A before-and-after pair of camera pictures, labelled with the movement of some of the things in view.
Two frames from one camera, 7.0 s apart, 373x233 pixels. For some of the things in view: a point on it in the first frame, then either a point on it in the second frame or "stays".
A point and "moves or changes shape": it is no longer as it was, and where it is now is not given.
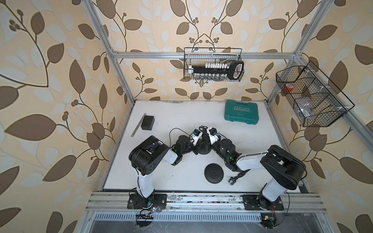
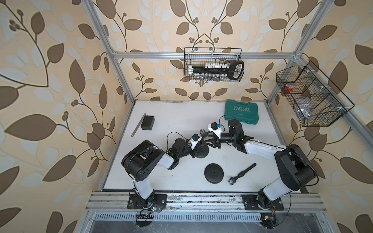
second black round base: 213,173 stays
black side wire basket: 317,101 stays
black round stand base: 204,148 moves or changes shape
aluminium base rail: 117,202 stays
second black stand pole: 232,180 stays
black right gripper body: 216,148 → 225,137
